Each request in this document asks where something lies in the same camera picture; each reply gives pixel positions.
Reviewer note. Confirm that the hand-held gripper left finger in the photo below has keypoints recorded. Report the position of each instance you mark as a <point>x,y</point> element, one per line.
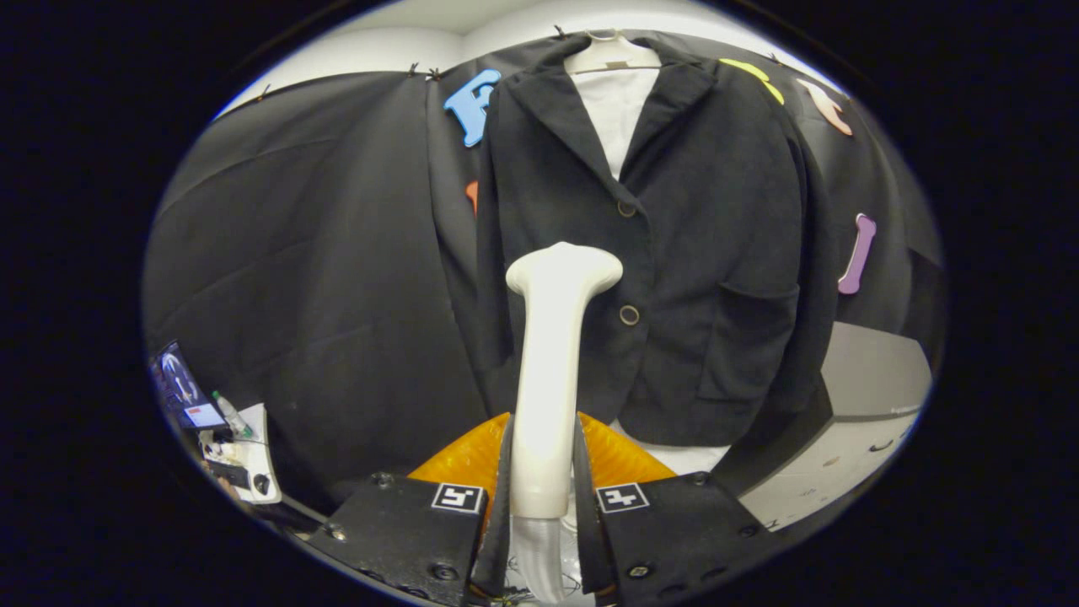
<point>405,531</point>

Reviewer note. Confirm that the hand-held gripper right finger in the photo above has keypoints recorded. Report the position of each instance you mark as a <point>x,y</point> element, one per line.
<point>674,531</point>

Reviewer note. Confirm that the white garment steamer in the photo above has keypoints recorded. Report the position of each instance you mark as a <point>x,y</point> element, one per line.
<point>548,379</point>

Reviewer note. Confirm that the black suit jacket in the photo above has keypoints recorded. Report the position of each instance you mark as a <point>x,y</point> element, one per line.
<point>716,253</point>

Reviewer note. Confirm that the white shirt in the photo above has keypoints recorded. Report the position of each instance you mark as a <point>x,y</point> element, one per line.
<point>620,118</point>

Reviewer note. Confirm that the white clothes hanger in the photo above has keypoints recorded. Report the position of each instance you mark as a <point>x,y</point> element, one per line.
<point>607,57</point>

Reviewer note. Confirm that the black computer mouse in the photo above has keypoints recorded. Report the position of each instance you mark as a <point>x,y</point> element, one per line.
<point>262,485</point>

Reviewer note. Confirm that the white side desk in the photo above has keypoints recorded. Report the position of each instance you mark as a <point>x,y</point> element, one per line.
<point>257,447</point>

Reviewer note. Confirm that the clear plastic bottle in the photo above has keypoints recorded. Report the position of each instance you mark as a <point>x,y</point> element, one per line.
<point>232,415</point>

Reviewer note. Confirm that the grey cabinet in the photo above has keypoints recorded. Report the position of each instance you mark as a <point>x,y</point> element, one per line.
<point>868,371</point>

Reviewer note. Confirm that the black backdrop cloth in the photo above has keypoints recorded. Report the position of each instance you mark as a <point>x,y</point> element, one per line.
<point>320,253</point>

